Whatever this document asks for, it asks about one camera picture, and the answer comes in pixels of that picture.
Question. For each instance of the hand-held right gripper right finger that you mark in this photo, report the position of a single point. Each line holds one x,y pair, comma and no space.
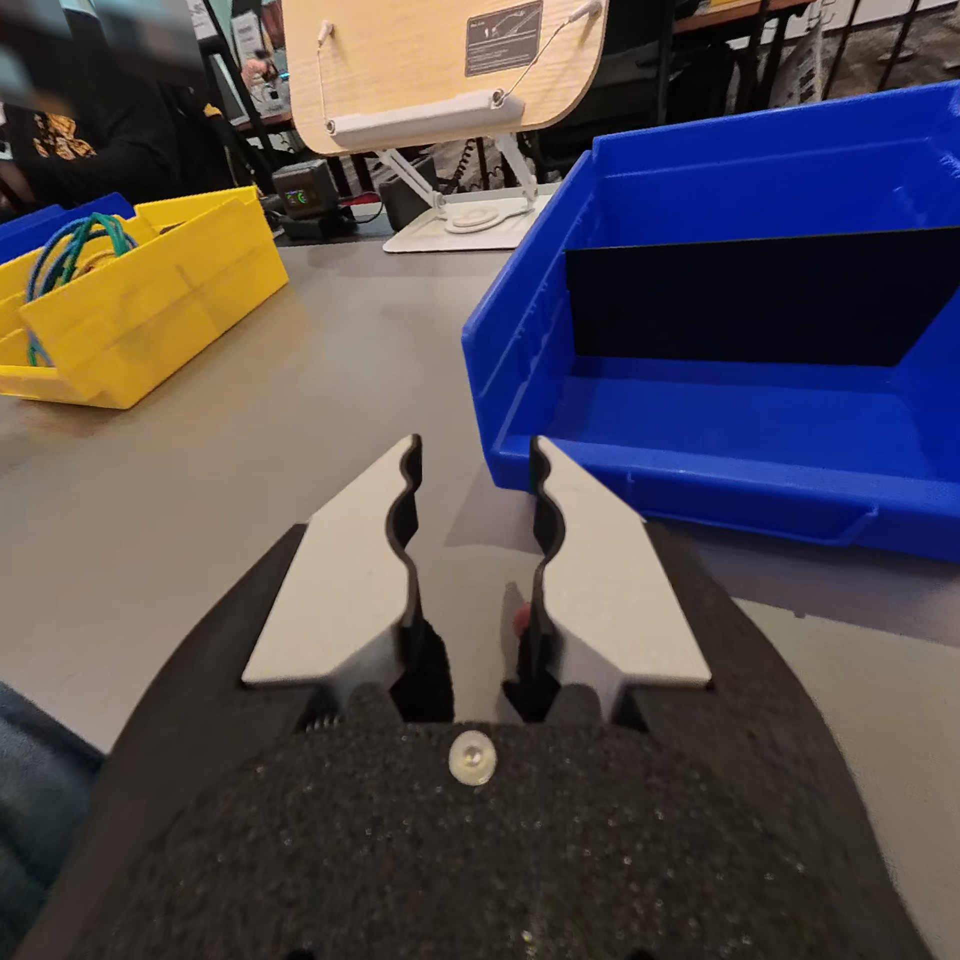
615,592

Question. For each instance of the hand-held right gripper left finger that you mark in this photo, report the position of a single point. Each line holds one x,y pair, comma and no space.
337,592

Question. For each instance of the blue plastic storage bin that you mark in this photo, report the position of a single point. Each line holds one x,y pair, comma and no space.
712,420
22,225

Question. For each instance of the black bin divider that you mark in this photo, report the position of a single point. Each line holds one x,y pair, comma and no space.
750,300

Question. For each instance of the yellow plastic storage bin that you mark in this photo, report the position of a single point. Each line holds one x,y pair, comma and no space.
150,322

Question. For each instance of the person's blue jeans leg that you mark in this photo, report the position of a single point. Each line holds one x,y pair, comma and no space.
37,810

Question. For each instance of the small black box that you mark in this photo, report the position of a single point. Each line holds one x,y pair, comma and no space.
405,202

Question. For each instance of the black device with green display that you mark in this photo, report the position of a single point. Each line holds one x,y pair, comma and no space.
315,184

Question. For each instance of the wooden book stand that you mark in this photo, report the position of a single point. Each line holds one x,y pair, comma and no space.
412,60

